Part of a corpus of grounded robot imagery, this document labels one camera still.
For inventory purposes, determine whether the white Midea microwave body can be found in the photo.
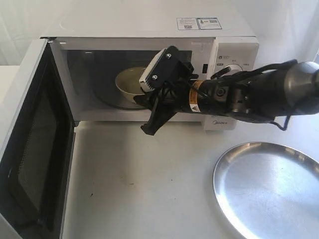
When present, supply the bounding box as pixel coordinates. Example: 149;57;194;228
42;13;259;122

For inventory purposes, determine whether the round stainless steel tray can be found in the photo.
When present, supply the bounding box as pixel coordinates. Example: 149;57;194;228
212;142;319;239

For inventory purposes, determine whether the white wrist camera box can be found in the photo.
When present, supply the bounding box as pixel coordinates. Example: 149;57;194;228
139;46;179;92

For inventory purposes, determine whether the upper white control knob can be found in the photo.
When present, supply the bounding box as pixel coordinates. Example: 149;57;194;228
223;64;243;75

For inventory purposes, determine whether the dark grey Piper robot arm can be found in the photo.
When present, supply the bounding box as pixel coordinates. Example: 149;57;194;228
134;60;319;135

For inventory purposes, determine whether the cream ceramic bowl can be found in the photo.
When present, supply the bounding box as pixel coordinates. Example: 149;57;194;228
115;67;145;104

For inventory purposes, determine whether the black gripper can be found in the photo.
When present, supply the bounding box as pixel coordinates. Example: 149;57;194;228
133;60;229;135

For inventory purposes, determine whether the blue white label sticker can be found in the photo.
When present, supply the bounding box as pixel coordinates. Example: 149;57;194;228
176;17;222;30

